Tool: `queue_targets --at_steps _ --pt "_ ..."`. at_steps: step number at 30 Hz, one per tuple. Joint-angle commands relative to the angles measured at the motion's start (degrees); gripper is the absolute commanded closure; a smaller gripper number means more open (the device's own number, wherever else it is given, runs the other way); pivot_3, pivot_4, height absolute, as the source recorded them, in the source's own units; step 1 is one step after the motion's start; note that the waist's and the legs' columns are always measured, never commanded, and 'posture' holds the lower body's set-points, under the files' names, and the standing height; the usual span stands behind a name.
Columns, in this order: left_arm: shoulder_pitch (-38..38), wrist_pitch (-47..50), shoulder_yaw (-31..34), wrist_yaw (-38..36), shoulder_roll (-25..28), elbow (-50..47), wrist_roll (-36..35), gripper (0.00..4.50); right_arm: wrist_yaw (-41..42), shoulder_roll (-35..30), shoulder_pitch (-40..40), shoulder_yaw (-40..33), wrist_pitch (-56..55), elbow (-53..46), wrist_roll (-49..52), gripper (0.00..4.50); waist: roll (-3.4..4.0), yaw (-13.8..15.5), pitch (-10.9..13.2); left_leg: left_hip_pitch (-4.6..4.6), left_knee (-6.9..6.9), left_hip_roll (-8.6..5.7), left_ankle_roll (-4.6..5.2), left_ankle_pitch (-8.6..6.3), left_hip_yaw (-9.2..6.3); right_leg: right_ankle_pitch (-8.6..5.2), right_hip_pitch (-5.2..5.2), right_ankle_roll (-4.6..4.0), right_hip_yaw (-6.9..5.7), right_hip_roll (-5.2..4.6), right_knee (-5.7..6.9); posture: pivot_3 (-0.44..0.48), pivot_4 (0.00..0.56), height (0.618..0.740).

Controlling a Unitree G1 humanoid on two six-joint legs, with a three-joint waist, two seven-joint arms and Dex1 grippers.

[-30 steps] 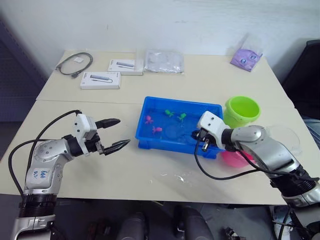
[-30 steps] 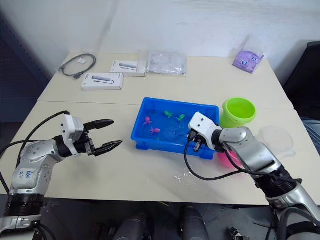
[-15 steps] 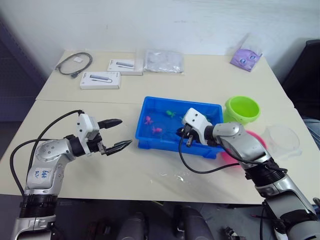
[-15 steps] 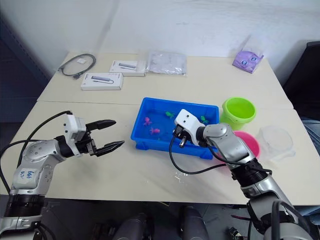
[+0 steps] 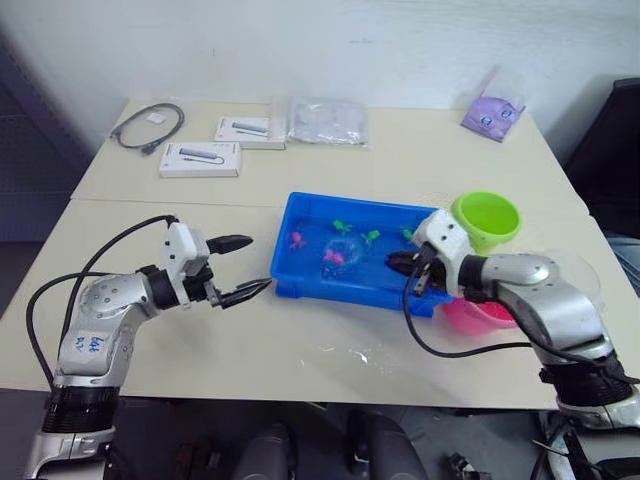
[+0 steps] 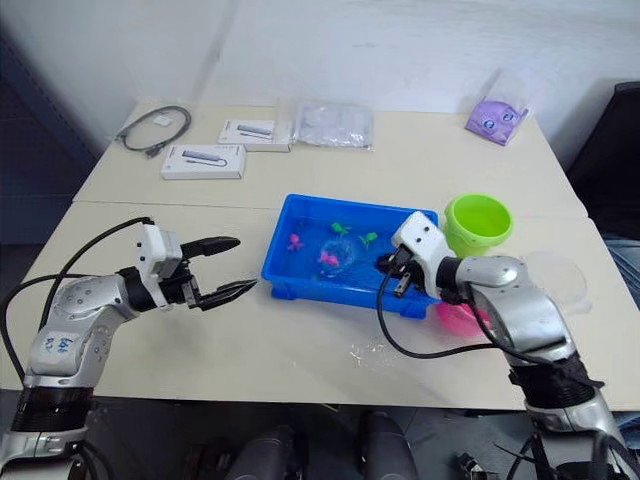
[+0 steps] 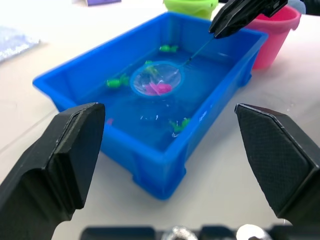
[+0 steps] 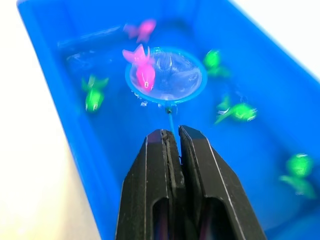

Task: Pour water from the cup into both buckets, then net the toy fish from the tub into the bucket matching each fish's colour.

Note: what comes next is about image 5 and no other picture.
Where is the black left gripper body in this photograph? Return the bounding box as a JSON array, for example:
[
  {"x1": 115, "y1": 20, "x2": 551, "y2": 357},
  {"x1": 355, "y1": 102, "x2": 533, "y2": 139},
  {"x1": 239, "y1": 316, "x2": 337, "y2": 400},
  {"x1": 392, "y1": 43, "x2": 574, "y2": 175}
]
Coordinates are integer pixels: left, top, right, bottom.
[{"x1": 180, "y1": 235, "x2": 227, "y2": 309}]

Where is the black coiled usb cable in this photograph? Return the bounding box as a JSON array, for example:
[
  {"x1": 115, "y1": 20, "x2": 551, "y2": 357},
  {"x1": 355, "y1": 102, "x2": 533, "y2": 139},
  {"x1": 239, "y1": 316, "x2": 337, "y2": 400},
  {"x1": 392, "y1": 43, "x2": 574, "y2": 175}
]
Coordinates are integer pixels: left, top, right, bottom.
[{"x1": 110, "y1": 102, "x2": 186, "y2": 158}]

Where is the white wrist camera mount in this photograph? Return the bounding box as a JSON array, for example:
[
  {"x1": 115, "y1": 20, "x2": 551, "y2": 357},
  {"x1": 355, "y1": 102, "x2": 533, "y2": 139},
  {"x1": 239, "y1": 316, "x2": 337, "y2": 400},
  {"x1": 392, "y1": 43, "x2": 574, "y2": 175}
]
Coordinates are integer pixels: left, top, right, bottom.
[
  {"x1": 410, "y1": 209, "x2": 476, "y2": 297},
  {"x1": 160, "y1": 222, "x2": 211, "y2": 307}
]

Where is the blue grey cloth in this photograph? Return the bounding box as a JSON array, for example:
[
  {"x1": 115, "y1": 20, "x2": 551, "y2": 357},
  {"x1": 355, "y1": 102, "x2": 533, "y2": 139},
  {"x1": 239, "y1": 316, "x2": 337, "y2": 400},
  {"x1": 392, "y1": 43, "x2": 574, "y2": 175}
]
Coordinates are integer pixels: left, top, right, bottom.
[{"x1": 605, "y1": 234, "x2": 640, "y2": 294}]

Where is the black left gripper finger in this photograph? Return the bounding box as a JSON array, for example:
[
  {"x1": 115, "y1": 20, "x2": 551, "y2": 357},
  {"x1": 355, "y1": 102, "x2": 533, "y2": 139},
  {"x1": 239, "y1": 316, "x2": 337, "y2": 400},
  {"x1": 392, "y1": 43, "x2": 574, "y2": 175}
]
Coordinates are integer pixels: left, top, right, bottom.
[
  {"x1": 208, "y1": 233, "x2": 254, "y2": 257},
  {"x1": 219, "y1": 277, "x2": 274, "y2": 308}
]

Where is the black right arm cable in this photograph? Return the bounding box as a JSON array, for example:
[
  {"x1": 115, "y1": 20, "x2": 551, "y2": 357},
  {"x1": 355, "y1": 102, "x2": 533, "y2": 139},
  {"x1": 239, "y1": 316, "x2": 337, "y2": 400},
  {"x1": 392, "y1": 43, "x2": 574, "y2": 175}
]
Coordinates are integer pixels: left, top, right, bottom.
[{"x1": 401, "y1": 272, "x2": 640, "y2": 387}]

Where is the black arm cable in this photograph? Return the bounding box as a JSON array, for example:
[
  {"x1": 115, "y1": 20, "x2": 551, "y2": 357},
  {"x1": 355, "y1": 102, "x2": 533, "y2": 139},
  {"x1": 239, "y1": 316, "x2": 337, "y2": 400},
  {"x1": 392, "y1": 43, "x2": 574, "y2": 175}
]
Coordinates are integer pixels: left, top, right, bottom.
[
  {"x1": 401, "y1": 272, "x2": 640, "y2": 387},
  {"x1": 25, "y1": 214, "x2": 180, "y2": 389}
]

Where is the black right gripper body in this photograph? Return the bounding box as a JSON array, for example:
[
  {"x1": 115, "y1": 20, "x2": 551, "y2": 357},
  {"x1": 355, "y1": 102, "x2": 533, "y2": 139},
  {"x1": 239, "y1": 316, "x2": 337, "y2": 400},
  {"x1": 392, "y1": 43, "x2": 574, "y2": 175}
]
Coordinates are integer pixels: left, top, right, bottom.
[{"x1": 418, "y1": 242, "x2": 452, "y2": 297}]

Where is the purple pouch in clear bag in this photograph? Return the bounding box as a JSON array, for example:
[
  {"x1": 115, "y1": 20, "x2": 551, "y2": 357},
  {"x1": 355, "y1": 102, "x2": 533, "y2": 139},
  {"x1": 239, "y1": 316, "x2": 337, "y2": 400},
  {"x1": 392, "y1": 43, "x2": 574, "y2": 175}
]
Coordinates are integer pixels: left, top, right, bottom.
[{"x1": 460, "y1": 66, "x2": 528, "y2": 144}]

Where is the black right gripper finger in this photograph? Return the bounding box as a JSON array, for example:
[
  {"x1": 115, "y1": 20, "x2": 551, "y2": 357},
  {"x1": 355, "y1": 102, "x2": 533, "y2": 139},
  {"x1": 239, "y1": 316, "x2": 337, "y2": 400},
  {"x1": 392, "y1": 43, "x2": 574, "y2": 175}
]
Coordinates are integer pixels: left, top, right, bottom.
[
  {"x1": 384, "y1": 251, "x2": 425, "y2": 275},
  {"x1": 412, "y1": 264, "x2": 435, "y2": 300}
]

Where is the pink plastic bucket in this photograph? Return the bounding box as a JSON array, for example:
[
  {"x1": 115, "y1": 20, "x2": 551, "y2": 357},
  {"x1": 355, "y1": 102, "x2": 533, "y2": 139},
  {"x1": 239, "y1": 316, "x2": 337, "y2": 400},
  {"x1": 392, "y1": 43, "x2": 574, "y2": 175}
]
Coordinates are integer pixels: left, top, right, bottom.
[{"x1": 441, "y1": 295, "x2": 522, "y2": 338}]

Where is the clear plastic bag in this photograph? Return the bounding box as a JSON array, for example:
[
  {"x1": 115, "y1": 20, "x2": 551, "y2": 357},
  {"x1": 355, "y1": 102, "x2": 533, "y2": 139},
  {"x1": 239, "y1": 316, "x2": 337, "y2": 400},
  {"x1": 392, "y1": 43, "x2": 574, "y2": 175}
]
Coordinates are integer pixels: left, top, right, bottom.
[{"x1": 271, "y1": 95, "x2": 370, "y2": 148}]

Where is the white product box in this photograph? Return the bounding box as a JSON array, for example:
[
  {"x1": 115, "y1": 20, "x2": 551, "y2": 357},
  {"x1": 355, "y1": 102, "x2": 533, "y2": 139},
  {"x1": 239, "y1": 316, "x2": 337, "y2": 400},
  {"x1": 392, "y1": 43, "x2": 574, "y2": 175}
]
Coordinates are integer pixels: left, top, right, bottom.
[
  {"x1": 159, "y1": 141, "x2": 244, "y2": 179},
  {"x1": 214, "y1": 116, "x2": 287, "y2": 151}
]

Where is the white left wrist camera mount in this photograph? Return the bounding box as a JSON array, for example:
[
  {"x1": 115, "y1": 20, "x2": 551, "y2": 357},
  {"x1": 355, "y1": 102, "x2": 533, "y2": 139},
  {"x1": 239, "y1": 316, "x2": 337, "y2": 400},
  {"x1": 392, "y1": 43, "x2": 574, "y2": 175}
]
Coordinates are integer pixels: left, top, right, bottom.
[{"x1": 160, "y1": 222, "x2": 211, "y2": 307}]

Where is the small round fish net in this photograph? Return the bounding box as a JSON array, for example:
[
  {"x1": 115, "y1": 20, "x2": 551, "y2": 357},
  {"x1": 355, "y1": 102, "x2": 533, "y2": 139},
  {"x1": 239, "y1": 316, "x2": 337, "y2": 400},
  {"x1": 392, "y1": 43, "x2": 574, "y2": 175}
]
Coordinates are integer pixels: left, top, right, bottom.
[{"x1": 319, "y1": 237, "x2": 367, "y2": 282}]

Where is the blue plastic tub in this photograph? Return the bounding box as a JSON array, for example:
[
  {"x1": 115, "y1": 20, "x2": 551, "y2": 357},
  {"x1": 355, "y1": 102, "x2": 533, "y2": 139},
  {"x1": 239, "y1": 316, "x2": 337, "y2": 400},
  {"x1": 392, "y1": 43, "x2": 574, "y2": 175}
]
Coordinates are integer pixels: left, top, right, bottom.
[{"x1": 270, "y1": 191, "x2": 455, "y2": 319}]

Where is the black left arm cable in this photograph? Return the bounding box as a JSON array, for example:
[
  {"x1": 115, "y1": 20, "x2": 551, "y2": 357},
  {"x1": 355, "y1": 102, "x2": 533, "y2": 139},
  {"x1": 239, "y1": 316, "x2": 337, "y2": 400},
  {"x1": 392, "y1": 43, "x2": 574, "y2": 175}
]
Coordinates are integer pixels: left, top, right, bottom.
[{"x1": 25, "y1": 214, "x2": 180, "y2": 389}]

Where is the clear plastic cup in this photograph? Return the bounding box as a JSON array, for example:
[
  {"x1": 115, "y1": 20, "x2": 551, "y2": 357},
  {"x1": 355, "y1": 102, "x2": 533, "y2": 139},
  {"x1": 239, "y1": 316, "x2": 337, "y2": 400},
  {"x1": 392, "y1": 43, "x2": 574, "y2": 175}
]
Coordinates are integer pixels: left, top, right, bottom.
[{"x1": 542, "y1": 247, "x2": 602, "y2": 307}]

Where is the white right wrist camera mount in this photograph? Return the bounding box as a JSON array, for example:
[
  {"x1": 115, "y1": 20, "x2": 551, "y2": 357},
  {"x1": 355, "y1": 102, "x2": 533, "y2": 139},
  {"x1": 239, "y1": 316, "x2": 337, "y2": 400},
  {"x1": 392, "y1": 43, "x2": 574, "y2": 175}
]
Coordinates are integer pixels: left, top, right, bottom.
[{"x1": 410, "y1": 209, "x2": 476, "y2": 297}]

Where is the dark rounded shape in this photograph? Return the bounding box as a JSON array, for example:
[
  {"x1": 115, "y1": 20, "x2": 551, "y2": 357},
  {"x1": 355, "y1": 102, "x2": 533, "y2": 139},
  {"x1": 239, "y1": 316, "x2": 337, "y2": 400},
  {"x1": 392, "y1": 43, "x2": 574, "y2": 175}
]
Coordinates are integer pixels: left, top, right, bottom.
[
  {"x1": 348, "y1": 409, "x2": 427, "y2": 480},
  {"x1": 232, "y1": 423, "x2": 292, "y2": 480}
]

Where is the green plastic bucket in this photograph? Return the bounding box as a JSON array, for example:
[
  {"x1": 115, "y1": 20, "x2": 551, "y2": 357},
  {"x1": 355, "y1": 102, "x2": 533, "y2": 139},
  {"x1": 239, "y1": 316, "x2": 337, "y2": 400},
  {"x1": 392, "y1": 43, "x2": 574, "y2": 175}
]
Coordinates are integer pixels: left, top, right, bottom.
[{"x1": 450, "y1": 189, "x2": 523, "y2": 255}]

